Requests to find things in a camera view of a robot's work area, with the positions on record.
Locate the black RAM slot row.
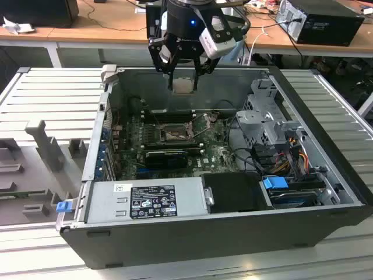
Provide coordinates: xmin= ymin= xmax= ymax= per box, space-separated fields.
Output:
xmin=142 ymin=108 xmax=211 ymax=124
xmin=141 ymin=141 xmax=202 ymax=155

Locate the CPU socket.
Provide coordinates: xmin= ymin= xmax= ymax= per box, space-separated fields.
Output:
xmin=158 ymin=122 xmax=193 ymax=144

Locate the white cable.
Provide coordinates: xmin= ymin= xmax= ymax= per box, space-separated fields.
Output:
xmin=247 ymin=25 xmax=269 ymax=65

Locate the grey parts rack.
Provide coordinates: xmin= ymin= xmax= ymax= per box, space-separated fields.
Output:
xmin=0 ymin=119 xmax=92 ymax=226

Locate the black monitor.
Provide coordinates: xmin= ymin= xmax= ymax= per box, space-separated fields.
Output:
xmin=0 ymin=0 xmax=80 ymax=29

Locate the crumpled white paper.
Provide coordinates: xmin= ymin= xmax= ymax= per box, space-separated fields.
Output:
xmin=2 ymin=15 xmax=36 ymax=35

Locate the metal wire locking lever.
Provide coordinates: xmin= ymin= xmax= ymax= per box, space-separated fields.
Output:
xmin=153 ymin=114 xmax=170 ymax=136
xmin=191 ymin=111 xmax=216 ymax=138

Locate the black graphics card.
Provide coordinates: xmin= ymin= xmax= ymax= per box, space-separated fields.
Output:
xmin=144 ymin=149 xmax=189 ymax=170

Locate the silver power supply unit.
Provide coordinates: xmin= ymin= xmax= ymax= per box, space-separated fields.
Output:
xmin=83 ymin=176 xmax=211 ymax=225

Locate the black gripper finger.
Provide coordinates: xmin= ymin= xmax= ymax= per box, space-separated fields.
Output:
xmin=147 ymin=36 xmax=177 ymax=90
xmin=192 ymin=57 xmax=222 ymax=92

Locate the black desktop PC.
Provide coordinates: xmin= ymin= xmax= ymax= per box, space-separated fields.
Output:
xmin=276 ymin=0 xmax=365 ymax=47

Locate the small black box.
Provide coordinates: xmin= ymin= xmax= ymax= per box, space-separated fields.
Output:
xmin=145 ymin=6 xmax=163 ymax=40

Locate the silver square CPU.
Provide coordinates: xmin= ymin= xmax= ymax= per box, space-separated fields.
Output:
xmin=172 ymin=78 xmax=195 ymax=95

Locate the grey plastic case handle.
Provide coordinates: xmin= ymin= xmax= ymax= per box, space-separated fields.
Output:
xmin=100 ymin=64 xmax=119 ymax=86

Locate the coloured power wire bundle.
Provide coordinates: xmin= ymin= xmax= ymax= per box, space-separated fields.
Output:
xmin=269 ymin=139 xmax=311 ymax=176

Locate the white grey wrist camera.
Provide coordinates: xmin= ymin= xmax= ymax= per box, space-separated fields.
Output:
xmin=199 ymin=15 xmax=237 ymax=60

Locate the hard disk in blue carrier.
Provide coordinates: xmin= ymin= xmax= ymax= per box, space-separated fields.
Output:
xmin=261 ymin=175 xmax=319 ymax=209

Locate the green motherboard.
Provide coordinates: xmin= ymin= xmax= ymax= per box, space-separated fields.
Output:
xmin=110 ymin=112 xmax=243 ymax=180

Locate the black open PC case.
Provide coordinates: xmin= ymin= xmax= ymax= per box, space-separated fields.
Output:
xmin=55 ymin=65 xmax=373 ymax=271

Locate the metal socket cover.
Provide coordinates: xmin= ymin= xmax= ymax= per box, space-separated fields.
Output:
xmin=185 ymin=115 xmax=205 ymax=139

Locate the wooden desk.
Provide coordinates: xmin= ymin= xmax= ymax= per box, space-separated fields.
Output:
xmin=0 ymin=0 xmax=373 ymax=68

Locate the silver metal drive cage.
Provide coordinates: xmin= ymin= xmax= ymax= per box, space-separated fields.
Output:
xmin=234 ymin=78 xmax=304 ymax=154

